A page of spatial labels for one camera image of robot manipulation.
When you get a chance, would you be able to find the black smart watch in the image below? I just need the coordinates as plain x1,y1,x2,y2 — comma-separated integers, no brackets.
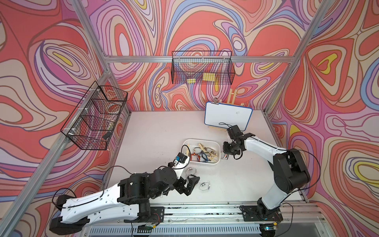
187,175,200,183

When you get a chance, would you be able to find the white pink strap watch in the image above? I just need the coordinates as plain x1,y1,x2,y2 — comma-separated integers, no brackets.
186,167,197,176

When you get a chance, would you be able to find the beige strap watch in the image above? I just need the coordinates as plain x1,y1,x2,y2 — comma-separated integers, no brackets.
198,143,208,153

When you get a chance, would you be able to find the red translucent watch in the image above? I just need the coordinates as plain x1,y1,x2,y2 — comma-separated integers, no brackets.
190,152,201,162

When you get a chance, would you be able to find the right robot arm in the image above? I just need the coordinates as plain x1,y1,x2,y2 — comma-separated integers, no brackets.
223,125,311,219

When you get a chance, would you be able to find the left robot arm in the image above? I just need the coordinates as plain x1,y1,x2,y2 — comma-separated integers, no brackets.
49,167,200,236

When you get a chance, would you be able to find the white plastic storage box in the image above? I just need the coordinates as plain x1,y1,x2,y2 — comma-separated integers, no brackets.
183,139,221,166

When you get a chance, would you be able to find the wooden easel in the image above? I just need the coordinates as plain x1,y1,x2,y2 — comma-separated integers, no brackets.
211,88,246,131

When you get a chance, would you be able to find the yellow sticky note large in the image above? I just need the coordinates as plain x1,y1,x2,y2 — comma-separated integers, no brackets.
202,73,216,82

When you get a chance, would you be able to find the yellow sticky note small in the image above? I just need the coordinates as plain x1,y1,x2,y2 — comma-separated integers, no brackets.
187,79,196,84

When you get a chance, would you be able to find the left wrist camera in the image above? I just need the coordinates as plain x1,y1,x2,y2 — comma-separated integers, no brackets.
175,152,189,165

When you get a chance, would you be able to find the small whiteboard blue frame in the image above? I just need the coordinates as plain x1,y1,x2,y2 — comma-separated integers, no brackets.
204,101,254,132

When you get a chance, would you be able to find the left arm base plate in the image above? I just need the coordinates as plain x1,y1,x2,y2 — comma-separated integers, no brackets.
123,206,165,224

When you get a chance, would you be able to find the aluminium rail front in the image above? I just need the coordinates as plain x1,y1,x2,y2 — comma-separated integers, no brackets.
80,201,333,237

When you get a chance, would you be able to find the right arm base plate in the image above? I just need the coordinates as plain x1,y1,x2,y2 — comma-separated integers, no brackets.
239,205,283,223

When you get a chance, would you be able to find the black wire basket back wall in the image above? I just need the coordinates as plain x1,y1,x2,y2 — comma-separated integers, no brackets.
171,49,235,86

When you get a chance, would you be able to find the black wire basket wall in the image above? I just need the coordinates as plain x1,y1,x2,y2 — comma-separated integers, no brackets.
60,82,128,150
171,49,235,86

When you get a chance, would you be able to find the black wire basket left wall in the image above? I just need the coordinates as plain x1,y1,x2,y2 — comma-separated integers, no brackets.
60,82,128,150

